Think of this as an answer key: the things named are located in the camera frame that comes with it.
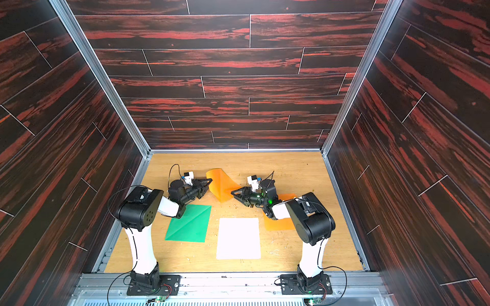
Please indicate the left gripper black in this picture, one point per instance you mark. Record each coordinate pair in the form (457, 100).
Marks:
(198, 186)

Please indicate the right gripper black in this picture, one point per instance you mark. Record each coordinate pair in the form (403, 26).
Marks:
(245, 195)

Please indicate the orange paper sheet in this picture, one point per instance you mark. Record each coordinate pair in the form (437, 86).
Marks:
(282, 224)
(222, 185)

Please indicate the pale yellow paper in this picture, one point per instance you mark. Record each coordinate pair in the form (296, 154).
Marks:
(238, 239)

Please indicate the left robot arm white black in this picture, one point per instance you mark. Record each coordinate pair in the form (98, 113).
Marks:
(136, 214)

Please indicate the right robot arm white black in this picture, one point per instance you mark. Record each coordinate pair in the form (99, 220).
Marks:
(314, 226)

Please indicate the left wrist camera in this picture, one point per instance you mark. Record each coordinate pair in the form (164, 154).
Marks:
(188, 178)

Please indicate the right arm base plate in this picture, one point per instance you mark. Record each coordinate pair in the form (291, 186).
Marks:
(292, 284)

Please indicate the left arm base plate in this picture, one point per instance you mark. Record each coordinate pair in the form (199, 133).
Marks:
(167, 285)

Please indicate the front aluminium frame rail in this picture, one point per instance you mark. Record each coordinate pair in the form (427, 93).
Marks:
(234, 288)

